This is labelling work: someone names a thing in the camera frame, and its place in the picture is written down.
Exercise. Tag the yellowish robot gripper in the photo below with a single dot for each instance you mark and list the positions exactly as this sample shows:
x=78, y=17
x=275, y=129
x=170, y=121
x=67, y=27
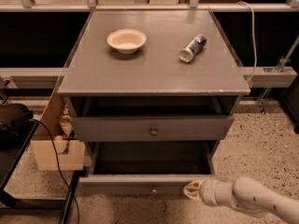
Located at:
x=207, y=191

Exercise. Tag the grey drawer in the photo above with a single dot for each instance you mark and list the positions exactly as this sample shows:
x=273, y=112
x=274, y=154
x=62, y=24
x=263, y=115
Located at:
x=149, y=128
x=129, y=168

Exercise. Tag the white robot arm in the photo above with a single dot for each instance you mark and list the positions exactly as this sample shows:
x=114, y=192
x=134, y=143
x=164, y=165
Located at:
x=245, y=195

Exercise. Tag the grey wooden drawer cabinet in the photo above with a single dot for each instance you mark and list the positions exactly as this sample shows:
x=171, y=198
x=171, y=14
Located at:
x=153, y=81

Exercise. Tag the grey top drawer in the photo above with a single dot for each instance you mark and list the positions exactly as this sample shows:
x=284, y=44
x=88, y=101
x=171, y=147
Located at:
x=149, y=128

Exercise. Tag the items inside cardboard box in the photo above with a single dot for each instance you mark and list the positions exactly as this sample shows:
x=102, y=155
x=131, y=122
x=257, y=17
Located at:
x=67, y=131

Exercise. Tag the silver blue drink can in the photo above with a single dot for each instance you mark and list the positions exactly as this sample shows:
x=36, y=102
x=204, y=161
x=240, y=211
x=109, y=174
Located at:
x=195, y=46

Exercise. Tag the cardboard box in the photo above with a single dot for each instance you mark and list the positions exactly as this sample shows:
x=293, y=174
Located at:
x=52, y=155

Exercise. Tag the black side table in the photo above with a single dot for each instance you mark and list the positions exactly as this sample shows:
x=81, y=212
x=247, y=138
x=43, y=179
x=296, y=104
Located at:
x=18, y=178

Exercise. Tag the dark bag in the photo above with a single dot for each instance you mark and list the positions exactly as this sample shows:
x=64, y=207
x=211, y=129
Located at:
x=12, y=117

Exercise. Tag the metal railing frame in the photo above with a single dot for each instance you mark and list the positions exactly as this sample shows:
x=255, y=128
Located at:
x=43, y=78

